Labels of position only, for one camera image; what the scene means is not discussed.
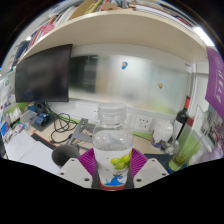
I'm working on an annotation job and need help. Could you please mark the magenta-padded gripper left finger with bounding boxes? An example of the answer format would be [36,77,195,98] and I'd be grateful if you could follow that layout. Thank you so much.
[58,148,99,190]

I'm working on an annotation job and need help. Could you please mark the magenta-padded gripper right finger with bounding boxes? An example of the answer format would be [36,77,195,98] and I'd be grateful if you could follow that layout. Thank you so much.
[129,148,170,189]

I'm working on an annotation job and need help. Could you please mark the clear plastic water bottle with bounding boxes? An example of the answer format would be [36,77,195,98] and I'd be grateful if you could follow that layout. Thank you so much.
[92,102,134,192]

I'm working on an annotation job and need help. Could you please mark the navy mouse pad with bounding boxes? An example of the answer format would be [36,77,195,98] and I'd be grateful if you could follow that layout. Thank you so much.
[151,152,174,172]

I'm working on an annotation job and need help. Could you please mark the grey ribbed cup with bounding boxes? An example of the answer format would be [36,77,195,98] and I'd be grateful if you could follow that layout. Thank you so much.
[51,143,81,168]

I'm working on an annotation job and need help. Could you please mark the flat round red coaster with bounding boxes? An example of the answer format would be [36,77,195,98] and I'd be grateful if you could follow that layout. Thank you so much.
[98,181,129,192]

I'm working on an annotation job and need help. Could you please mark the white lidded jar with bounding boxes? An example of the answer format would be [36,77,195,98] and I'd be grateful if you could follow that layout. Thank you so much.
[151,119,174,148]

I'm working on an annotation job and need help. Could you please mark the tall green glass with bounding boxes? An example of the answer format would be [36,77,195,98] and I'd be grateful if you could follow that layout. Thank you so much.
[168,123,206,173]

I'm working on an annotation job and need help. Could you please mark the open white paper notebook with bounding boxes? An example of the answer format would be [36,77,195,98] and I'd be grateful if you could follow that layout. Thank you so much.
[4,129,63,176]

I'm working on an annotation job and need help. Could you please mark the dark wine bottle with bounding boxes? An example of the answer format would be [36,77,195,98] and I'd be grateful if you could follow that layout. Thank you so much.
[173,95,192,141]

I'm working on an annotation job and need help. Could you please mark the small blue device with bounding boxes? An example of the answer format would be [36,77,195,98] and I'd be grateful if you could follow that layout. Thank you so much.
[34,112,50,126]

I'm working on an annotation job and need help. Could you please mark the black computer monitor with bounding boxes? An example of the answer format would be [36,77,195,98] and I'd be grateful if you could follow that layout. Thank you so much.
[14,43,73,104]

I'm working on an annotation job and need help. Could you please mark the purple hanging banner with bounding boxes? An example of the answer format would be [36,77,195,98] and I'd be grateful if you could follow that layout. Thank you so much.
[204,46,224,121]

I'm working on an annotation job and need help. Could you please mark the rectangular ceiling light panel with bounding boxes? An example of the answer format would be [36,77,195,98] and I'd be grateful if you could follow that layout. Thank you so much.
[192,26,216,48]

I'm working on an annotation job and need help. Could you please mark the tangled black cables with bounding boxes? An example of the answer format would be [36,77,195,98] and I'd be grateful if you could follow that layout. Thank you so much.
[44,103,79,145]

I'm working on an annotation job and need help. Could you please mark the white wall power outlet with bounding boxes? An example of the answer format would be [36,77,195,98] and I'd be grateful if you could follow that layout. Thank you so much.
[91,106,101,122]
[133,114,153,131]

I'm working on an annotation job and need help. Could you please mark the group photo wall poster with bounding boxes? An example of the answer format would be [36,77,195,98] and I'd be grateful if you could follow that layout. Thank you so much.
[206,106,224,148]

